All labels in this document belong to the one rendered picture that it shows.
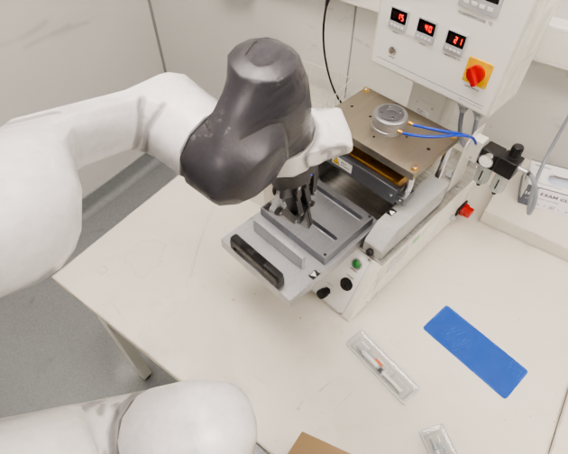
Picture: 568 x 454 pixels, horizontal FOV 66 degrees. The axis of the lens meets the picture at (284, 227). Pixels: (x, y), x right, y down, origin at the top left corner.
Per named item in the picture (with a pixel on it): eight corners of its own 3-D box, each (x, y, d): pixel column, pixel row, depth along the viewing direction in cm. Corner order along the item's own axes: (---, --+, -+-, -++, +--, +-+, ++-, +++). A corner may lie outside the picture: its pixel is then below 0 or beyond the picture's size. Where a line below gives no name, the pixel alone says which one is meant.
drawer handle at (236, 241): (237, 242, 97) (235, 231, 94) (284, 284, 90) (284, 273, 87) (230, 248, 96) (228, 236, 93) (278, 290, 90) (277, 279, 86)
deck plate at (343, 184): (383, 112, 135) (383, 109, 134) (486, 167, 119) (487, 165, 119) (275, 187, 115) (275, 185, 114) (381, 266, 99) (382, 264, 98)
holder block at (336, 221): (309, 179, 110) (309, 172, 108) (372, 223, 101) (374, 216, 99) (261, 214, 102) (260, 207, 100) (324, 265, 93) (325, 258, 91)
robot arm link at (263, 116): (181, 186, 55) (238, 233, 51) (133, 122, 43) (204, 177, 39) (278, 91, 58) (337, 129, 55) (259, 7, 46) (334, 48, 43)
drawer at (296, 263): (310, 185, 114) (311, 162, 108) (378, 231, 104) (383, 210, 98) (222, 249, 101) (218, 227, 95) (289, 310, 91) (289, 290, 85)
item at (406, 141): (376, 105, 121) (384, 62, 111) (477, 160, 107) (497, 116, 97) (316, 147, 110) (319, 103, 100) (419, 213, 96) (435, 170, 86)
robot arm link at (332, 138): (233, 142, 56) (243, 165, 61) (317, 184, 52) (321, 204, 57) (286, 73, 59) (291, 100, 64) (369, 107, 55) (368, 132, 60)
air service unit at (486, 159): (462, 168, 112) (482, 122, 100) (516, 199, 105) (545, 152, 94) (451, 179, 109) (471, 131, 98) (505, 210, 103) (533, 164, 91)
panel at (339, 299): (261, 248, 123) (281, 191, 113) (343, 316, 110) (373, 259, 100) (256, 249, 122) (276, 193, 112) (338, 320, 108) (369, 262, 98)
